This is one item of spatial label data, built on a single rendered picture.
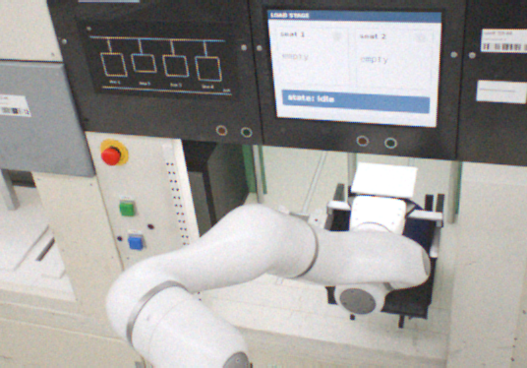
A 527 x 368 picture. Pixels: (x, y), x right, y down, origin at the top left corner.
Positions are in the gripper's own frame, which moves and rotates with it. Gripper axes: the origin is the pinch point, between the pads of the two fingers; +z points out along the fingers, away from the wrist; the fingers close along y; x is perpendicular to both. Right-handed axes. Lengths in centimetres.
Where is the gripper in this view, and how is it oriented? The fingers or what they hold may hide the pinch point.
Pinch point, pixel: (383, 189)
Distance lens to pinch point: 144.4
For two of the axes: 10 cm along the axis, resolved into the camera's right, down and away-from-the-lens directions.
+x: -1.1, -8.3, -5.5
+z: 3.1, -5.5, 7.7
